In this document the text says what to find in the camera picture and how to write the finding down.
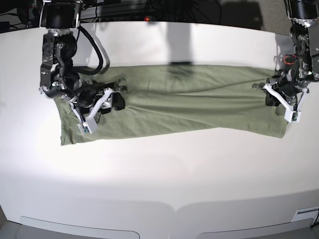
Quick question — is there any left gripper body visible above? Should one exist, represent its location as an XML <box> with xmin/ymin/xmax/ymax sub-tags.
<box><xmin>252</xmin><ymin>78</ymin><xmax>309</xmax><ymax>122</ymax></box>

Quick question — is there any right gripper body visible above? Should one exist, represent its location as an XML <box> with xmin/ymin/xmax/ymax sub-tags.
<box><xmin>68</xmin><ymin>79</ymin><xmax>128</xmax><ymax>135</ymax></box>

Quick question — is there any green T-shirt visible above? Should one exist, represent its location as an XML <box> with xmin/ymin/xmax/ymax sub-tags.
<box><xmin>55</xmin><ymin>64</ymin><xmax>288</xmax><ymax>146</ymax></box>

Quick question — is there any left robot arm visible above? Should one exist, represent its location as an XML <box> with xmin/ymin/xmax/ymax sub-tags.
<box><xmin>253</xmin><ymin>0</ymin><xmax>319</xmax><ymax>122</ymax></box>

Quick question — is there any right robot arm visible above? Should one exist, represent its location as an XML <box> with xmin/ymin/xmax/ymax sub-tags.
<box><xmin>39</xmin><ymin>0</ymin><xmax>127</xmax><ymax>134</ymax></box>

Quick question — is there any black power strip red light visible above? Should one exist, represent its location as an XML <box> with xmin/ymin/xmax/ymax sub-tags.
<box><xmin>95</xmin><ymin>11</ymin><xmax>192</xmax><ymax>22</ymax></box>

